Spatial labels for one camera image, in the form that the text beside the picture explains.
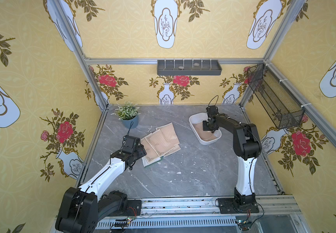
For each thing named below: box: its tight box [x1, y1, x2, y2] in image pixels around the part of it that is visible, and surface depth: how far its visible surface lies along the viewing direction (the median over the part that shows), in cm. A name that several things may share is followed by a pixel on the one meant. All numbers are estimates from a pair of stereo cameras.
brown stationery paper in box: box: [155, 122, 180, 146], surface depth 104 cm
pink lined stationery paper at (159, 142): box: [144, 129, 175, 158], surface depth 99 cm
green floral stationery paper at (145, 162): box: [141, 155, 162, 168], surface depth 91 cm
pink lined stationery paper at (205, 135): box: [192, 121, 217, 142], surface depth 102 cm
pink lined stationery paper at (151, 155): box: [139, 137, 160, 164], surface depth 95 cm
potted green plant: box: [110, 101, 141, 129], surface depth 97 cm
